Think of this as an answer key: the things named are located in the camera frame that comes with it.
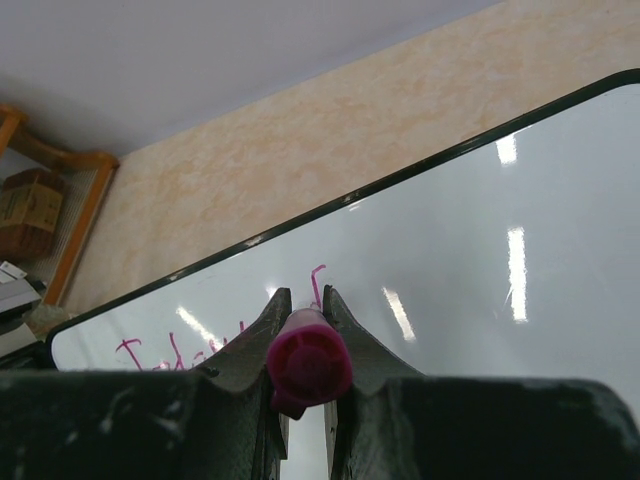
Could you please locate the brown box on shelf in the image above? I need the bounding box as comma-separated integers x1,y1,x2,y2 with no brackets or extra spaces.
1,168,65,263

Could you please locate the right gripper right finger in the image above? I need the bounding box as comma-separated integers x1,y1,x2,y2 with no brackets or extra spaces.
323,286,639,479

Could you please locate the orange wooden shelf rack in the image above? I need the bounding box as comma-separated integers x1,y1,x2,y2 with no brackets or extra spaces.
1,104,119,305

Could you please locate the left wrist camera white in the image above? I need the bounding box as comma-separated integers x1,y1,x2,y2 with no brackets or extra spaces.
1,261,42,323

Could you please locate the white whiteboard black frame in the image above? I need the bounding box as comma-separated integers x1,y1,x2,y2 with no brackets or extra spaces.
48,69,639,479

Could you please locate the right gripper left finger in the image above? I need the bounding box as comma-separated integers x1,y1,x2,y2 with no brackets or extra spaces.
1,288,292,479

